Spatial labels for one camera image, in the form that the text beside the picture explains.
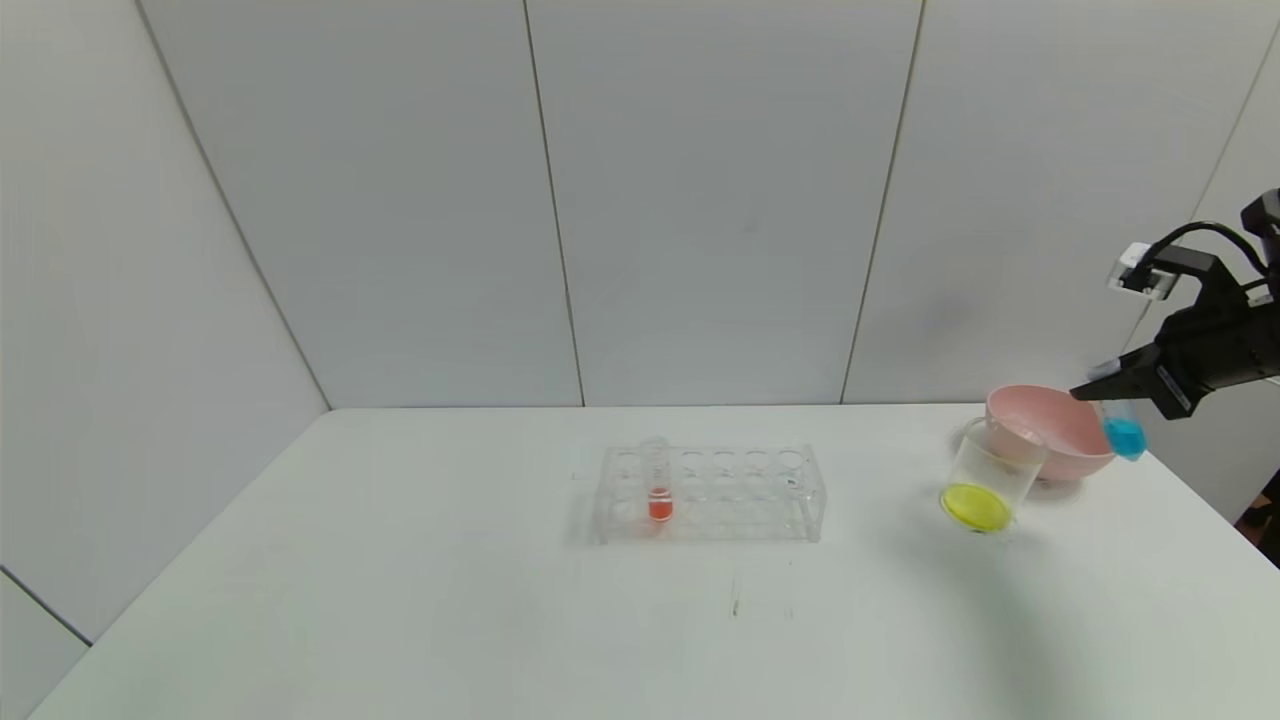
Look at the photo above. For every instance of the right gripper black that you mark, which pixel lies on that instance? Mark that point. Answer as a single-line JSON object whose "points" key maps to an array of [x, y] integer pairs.
{"points": [[1166, 386]]}

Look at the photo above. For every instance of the test tube with blue pigment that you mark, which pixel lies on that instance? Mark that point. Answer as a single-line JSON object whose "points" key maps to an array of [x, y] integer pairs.
{"points": [[1125, 438]]}

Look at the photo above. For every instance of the clear glass beaker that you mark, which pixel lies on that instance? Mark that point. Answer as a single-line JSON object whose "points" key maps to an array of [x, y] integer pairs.
{"points": [[980, 500]]}

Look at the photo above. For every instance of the clear plastic test tube rack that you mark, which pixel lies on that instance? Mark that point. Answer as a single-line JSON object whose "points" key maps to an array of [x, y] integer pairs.
{"points": [[730, 500]]}

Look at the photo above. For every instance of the test tube with red pigment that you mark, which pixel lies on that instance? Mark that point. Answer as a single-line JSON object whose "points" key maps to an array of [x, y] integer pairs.
{"points": [[660, 505]]}

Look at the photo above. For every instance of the pink bowl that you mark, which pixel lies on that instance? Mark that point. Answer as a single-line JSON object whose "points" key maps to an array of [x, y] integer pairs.
{"points": [[1075, 440]]}

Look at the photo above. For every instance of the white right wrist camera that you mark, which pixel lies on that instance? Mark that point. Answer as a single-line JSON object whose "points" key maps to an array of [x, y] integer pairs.
{"points": [[1140, 272]]}

